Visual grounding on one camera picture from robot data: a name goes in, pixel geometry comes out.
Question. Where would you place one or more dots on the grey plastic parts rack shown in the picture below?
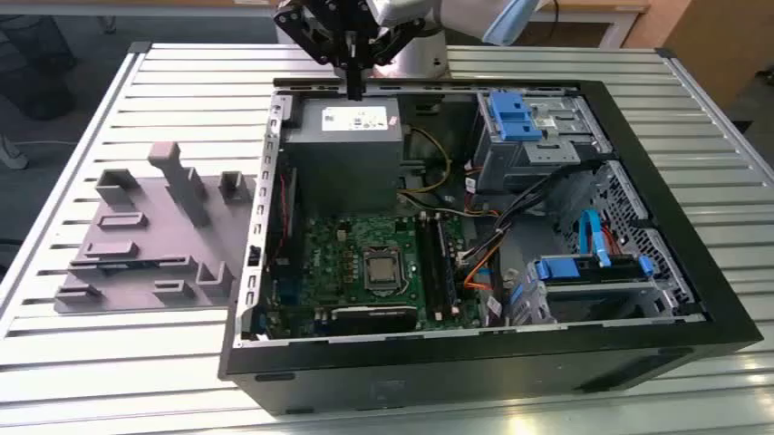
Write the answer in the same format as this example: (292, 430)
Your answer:
(151, 213)

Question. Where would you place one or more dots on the silver CPU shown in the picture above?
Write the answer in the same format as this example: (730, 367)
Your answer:
(382, 271)

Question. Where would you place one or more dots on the silver metal drive cage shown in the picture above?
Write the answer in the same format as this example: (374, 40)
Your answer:
(544, 154)

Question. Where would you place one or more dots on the CPU socket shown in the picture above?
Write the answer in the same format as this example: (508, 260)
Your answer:
(387, 290)

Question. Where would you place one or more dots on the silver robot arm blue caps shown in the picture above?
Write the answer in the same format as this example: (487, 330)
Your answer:
(423, 54)

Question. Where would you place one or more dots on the white desk foot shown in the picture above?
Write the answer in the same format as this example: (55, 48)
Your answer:
(15, 156)

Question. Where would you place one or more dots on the black mesh waste bin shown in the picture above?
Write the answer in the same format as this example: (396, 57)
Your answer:
(36, 68)

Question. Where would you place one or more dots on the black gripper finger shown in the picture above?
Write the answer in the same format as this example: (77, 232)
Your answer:
(392, 45)
(305, 36)

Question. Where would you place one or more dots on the black disk in blue carrier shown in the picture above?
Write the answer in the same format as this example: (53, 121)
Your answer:
(559, 269)

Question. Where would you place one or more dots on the grey power supply unit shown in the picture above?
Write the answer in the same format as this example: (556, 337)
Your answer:
(344, 172)

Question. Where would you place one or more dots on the black graphics card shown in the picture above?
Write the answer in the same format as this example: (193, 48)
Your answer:
(375, 319)

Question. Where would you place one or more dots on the blue plastic drive carrier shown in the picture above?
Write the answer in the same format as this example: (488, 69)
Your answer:
(511, 118)

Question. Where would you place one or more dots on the wooden cabinet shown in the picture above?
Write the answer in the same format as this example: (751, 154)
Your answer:
(712, 36)

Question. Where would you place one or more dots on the green motherboard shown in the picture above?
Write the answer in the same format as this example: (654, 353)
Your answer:
(325, 231)

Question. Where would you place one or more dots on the black open PC case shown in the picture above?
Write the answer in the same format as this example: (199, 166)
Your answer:
(483, 362)

